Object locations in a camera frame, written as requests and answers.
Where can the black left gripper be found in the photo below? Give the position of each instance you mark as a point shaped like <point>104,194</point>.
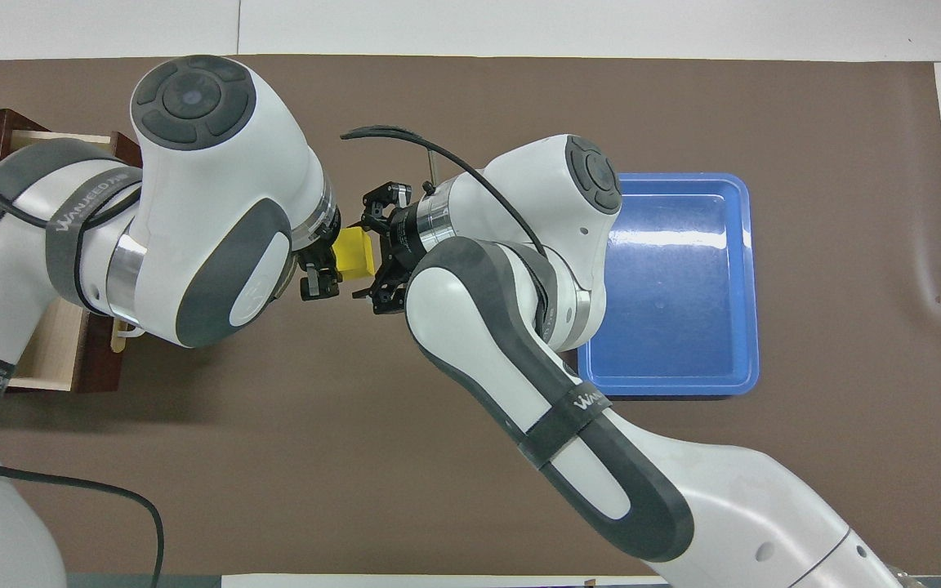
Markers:
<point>319,245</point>

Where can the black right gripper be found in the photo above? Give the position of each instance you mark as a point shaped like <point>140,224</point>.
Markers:
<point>401,245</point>

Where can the yellow cube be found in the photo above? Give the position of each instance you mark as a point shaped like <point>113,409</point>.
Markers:
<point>354,251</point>

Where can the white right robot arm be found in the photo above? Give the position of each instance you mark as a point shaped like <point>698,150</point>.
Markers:
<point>519,351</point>

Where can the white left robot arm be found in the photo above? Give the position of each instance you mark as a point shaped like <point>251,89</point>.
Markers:
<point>209,180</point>

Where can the brown table mat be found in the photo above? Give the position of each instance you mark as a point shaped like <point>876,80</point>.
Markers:
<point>315,457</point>

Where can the blue plastic tray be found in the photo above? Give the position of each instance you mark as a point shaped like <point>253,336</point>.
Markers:
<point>683,310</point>

